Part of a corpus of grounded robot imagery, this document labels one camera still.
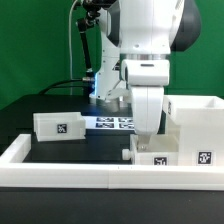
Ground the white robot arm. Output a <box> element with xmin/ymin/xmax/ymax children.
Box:
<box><xmin>90</xmin><ymin>0</ymin><xmax>201</xmax><ymax>150</ymax></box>

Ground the black cable bundle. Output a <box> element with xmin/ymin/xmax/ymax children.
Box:
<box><xmin>38</xmin><ymin>78</ymin><xmax>96</xmax><ymax>96</ymax></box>

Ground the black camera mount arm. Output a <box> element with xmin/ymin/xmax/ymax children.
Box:
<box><xmin>77</xmin><ymin>0</ymin><xmax>113</xmax><ymax>83</ymax></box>

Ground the white U-shaped table fence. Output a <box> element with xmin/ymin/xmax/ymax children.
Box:
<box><xmin>0</xmin><ymin>134</ymin><xmax>224</xmax><ymax>191</ymax></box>

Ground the white drawer tray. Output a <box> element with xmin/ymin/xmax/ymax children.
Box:
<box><xmin>122</xmin><ymin>134</ymin><xmax>179</xmax><ymax>166</ymax></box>
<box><xmin>33</xmin><ymin>112</ymin><xmax>86</xmax><ymax>142</ymax></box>

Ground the white marker tag sheet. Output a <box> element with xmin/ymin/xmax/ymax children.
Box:
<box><xmin>84</xmin><ymin>116</ymin><xmax>134</xmax><ymax>130</ymax></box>

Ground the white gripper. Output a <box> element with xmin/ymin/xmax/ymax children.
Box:
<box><xmin>131</xmin><ymin>86</ymin><xmax>164</xmax><ymax>151</ymax></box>

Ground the white front drawer tray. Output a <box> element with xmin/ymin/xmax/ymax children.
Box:
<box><xmin>122</xmin><ymin>134</ymin><xmax>179</xmax><ymax>166</ymax></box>

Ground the white drawer cabinet box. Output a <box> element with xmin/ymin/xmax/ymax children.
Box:
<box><xmin>163</xmin><ymin>95</ymin><xmax>224</xmax><ymax>166</ymax></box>

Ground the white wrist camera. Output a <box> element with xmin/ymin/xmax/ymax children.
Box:
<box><xmin>120</xmin><ymin>59</ymin><xmax>170</xmax><ymax>86</ymax></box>

